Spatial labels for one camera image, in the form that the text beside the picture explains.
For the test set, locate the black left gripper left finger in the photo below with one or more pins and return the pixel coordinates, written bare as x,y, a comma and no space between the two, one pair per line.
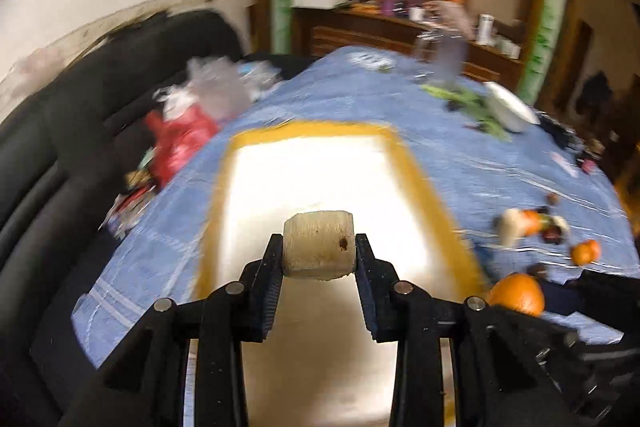
143,381

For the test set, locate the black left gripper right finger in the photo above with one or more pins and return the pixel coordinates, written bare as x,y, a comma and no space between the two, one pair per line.
497,378

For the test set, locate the large orange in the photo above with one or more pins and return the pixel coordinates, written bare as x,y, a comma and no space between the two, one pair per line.
518,292

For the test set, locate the small mandarin orange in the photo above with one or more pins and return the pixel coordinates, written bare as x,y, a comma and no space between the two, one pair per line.
585,252

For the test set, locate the pale banana chunk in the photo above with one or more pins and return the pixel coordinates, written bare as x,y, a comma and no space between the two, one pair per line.
319,245

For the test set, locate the blue checked tablecloth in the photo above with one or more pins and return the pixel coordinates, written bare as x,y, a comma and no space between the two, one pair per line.
475,176

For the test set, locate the yellow rimmed white tray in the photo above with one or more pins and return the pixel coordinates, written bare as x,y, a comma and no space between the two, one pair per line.
319,365

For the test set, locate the red plastic bag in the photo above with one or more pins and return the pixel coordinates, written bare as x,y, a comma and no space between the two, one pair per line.
178,140

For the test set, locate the black leather sofa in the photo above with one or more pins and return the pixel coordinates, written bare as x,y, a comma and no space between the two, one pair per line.
70,290

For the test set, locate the white ceramic bowl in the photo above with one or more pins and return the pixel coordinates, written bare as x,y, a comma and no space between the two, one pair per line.
509,110

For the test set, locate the green leafy vegetable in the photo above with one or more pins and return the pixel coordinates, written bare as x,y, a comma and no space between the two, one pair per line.
473,106

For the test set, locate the clear plastic bag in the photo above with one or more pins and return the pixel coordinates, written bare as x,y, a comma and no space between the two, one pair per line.
224,90

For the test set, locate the clear glass pitcher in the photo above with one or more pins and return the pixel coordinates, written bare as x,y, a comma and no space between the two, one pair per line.
441,52

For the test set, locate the white tube on sideboard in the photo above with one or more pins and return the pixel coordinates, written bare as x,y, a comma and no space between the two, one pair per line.
484,29

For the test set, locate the pink plastic bag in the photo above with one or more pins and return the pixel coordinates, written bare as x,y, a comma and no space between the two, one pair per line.
453,15

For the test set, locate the dark wooden sideboard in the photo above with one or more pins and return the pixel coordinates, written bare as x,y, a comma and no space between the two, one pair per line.
318,33

